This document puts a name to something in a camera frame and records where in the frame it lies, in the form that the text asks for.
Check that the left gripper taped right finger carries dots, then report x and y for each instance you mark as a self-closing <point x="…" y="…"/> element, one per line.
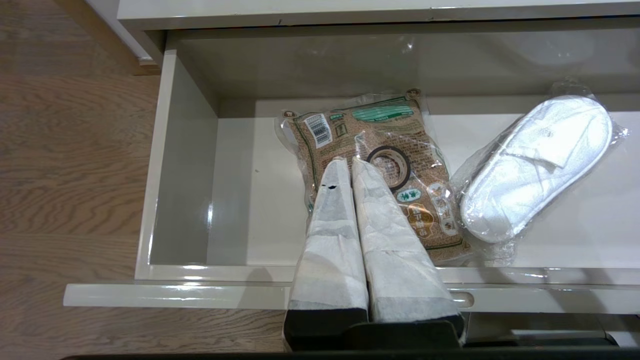
<point x="395" y="250"/>

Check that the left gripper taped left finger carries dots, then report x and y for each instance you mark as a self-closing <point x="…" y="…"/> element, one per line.
<point x="332" y="240"/>

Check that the white glossy drawer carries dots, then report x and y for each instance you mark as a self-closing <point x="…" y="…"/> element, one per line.
<point x="240" y="200"/>

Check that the white glossy drawer cabinet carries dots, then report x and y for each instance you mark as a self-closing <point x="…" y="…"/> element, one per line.
<point x="350" y="12"/>

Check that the black tape roll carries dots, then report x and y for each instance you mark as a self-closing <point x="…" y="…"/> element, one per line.
<point x="406" y="170"/>

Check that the brown printed snack bag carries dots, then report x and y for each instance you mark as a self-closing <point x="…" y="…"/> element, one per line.
<point x="330" y="150"/>

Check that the white slippers in clear bag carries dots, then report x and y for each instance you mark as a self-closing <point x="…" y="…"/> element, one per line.
<point x="530" y="165"/>

